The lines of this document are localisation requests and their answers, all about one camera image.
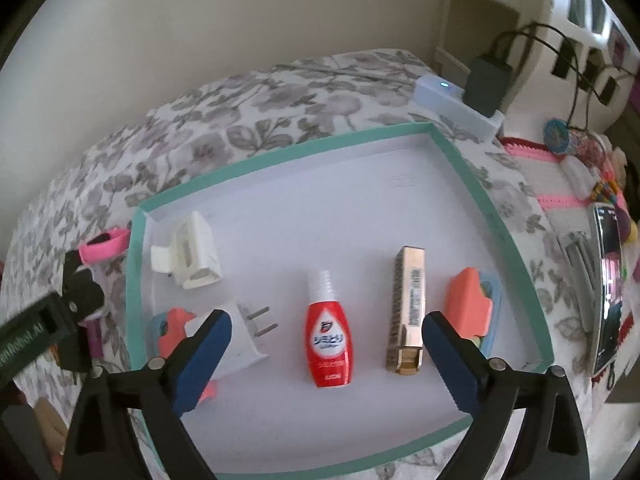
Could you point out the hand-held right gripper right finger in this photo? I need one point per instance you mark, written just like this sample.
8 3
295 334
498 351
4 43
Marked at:
450 360

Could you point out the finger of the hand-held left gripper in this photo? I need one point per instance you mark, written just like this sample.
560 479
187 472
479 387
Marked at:
80 290

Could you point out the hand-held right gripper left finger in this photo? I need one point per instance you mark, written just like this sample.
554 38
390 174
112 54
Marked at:
200 360

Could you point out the coral and blue case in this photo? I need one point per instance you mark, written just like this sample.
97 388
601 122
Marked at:
470 310
172 335

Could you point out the white charger plug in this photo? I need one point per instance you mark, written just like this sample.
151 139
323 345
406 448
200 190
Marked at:
240 335

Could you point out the pink smartwatch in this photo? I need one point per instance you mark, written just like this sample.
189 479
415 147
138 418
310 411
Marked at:
107 246

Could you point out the white hair claw clip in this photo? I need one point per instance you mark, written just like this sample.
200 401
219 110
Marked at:
197 255

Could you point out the red squeeze bottle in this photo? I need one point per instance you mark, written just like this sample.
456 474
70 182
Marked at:
331 340

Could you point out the teal-rimmed white tray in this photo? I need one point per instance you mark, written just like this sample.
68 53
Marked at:
350 200

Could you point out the silver hair clip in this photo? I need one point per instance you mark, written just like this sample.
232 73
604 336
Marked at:
580 270

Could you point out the silver phone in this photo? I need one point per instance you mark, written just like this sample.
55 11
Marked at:
607 285

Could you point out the pink crochet mat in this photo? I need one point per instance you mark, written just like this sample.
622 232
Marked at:
545 175

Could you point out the small white bottle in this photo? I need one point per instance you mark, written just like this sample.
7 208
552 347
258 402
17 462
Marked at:
580 175

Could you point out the colourful round tube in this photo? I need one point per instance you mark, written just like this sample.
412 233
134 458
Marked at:
570 137

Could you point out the white power strip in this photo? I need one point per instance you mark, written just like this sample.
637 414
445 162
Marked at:
445 97

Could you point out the black power adapter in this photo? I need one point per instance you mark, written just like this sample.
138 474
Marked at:
487 85

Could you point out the floral blanket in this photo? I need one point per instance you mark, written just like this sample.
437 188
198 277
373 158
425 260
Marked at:
300 90

